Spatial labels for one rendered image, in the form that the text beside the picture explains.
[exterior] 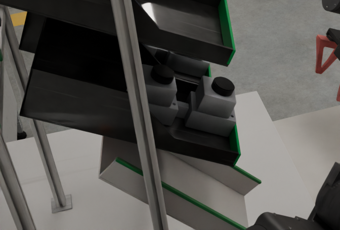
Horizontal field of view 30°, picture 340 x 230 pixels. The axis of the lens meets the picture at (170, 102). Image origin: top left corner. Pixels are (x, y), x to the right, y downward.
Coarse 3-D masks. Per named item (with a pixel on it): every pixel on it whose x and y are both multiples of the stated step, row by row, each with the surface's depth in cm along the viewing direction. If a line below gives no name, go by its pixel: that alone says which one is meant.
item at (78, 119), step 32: (64, 32) 84; (96, 32) 84; (32, 64) 73; (64, 64) 87; (96, 64) 87; (32, 96) 75; (64, 96) 75; (96, 96) 75; (128, 96) 75; (96, 128) 78; (128, 128) 78; (160, 128) 78; (224, 160) 82
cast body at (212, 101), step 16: (208, 80) 84; (224, 80) 84; (192, 96) 85; (208, 96) 82; (224, 96) 82; (192, 112) 83; (208, 112) 83; (224, 112) 83; (192, 128) 85; (208, 128) 85; (224, 128) 85
